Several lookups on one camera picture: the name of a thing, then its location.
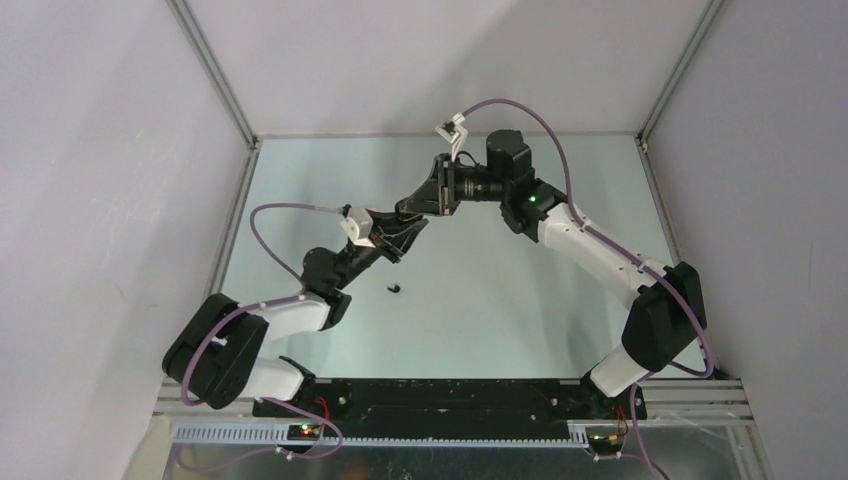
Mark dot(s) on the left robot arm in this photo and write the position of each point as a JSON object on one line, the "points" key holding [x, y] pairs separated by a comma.
{"points": [[222, 353]]}

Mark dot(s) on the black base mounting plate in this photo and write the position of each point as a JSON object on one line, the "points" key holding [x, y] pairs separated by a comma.
{"points": [[462, 409]]}

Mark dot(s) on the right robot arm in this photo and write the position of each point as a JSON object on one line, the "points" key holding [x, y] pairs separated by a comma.
{"points": [[665, 303]]}

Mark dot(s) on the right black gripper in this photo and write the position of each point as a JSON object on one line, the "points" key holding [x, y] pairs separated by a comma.
{"points": [[437, 196]]}

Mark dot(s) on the aluminium frame rail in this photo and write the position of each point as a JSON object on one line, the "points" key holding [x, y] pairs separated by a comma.
{"points": [[700, 404]]}

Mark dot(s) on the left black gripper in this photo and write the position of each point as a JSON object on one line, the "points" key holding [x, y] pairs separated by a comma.
{"points": [[391, 242]]}

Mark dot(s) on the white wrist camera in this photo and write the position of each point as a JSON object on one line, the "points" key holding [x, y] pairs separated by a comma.
{"points": [[454, 132], [357, 224]]}

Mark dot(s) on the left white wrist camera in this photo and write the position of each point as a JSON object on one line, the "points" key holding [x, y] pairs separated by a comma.
{"points": [[357, 224]]}

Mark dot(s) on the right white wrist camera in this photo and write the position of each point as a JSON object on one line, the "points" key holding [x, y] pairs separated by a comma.
{"points": [[454, 132]]}

